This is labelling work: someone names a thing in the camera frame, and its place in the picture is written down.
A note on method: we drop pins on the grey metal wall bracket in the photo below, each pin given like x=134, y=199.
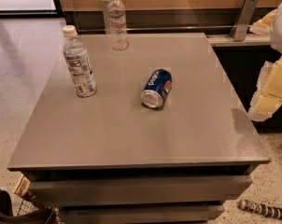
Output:
x=239, y=30

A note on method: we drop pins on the labelled water bottle white cap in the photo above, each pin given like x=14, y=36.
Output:
x=78, y=63

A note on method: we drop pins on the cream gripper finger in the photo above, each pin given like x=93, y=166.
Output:
x=267, y=99
x=263, y=25

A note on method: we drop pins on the tan snack package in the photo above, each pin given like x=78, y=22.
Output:
x=22, y=186

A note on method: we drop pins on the black white striped stick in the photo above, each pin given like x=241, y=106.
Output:
x=261, y=209

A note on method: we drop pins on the black wire basket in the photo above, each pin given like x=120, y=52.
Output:
x=27, y=213

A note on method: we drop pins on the clear empty water bottle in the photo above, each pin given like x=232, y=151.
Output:
x=117, y=24

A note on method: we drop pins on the blue pepsi can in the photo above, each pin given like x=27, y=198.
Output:
x=157, y=88

